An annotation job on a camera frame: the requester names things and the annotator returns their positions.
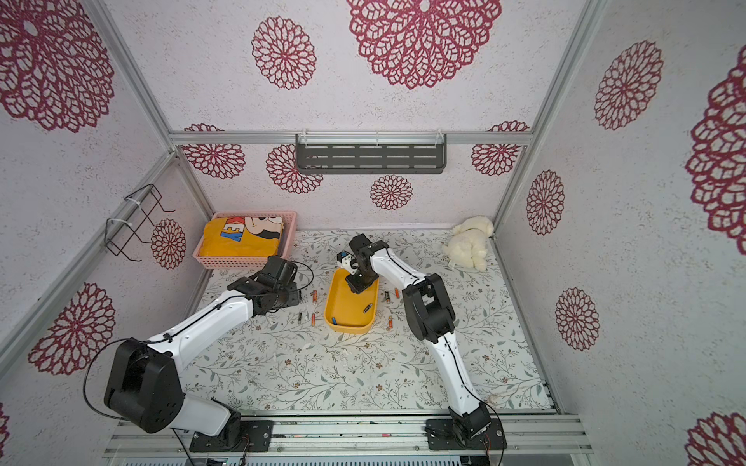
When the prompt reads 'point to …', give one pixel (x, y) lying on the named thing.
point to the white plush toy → (467, 246)
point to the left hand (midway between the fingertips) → (288, 296)
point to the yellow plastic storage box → (347, 312)
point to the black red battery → (387, 296)
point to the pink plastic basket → (249, 262)
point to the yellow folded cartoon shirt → (251, 236)
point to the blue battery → (334, 320)
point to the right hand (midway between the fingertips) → (353, 283)
